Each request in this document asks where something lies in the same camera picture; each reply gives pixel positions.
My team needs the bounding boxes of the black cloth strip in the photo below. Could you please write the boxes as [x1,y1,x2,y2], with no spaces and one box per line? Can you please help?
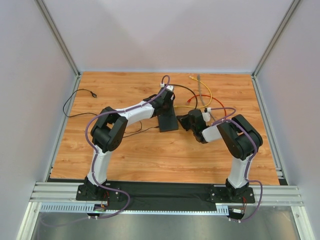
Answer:
[47,177,288,211]

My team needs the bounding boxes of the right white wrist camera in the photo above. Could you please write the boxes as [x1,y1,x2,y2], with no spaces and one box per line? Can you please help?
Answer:
[202,107,212,122]

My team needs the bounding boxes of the black network switch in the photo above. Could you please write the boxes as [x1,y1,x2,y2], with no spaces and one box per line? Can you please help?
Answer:
[157,105,179,133]

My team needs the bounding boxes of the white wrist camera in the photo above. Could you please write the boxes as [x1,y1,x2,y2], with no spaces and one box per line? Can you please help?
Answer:
[202,107,212,122]
[158,83,174,94]

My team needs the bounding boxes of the grey ethernet cable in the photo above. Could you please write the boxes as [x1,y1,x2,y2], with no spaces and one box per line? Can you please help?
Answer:
[196,73,217,122]

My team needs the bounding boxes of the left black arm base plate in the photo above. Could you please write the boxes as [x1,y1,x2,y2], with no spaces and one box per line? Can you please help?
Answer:
[75,184,120,202]

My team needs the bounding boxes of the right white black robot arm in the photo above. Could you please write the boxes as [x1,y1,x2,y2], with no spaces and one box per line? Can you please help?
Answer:
[177,109,263,198]

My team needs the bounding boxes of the black ethernet cable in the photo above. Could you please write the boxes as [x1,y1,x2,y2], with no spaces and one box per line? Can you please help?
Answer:
[172,83,199,111]

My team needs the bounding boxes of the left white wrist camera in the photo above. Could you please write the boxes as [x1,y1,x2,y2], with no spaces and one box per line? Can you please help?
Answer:
[158,83,174,94]

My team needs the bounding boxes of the slotted grey cable duct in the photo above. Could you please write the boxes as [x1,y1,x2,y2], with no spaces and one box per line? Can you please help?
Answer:
[39,202,229,216]

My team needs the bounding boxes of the yellow ethernet cable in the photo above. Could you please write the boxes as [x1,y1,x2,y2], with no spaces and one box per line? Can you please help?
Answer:
[174,74,213,109]

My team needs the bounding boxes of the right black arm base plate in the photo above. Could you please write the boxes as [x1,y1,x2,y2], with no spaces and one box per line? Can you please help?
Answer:
[209,185,256,204]

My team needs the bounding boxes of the red ethernet cable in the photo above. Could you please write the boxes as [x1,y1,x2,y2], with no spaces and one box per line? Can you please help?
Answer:
[186,94,228,120]

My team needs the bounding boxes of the thin black power cable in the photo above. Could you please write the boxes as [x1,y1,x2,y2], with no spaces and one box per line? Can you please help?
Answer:
[62,89,160,138]

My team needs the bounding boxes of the aluminium front frame rail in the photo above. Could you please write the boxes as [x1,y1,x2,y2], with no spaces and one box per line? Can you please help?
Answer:
[29,182,304,207]

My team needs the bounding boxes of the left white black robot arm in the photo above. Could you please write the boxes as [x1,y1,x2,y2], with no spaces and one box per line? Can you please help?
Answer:
[86,85,179,186]

